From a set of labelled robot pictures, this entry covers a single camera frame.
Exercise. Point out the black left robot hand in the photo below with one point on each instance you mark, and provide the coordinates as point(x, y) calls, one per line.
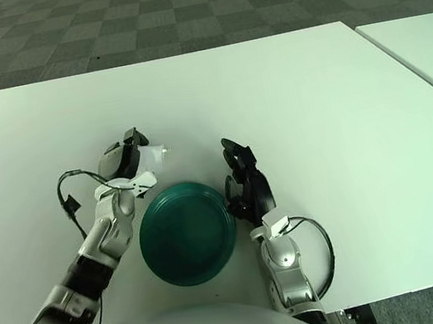
point(124, 161)

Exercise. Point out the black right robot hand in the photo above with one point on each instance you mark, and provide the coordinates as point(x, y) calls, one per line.
point(257, 192)

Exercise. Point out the white square charger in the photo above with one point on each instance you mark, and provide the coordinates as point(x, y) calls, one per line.
point(153, 158)

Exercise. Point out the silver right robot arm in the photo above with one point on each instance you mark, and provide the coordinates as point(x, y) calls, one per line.
point(286, 263)

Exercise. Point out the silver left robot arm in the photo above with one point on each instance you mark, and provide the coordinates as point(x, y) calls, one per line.
point(104, 236)

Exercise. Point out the green round plate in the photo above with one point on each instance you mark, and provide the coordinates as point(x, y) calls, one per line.
point(187, 234)

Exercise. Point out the black table leg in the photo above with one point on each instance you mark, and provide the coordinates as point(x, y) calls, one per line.
point(362, 321)

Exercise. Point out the white neighbouring table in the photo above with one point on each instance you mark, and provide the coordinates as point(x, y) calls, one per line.
point(427, 49)

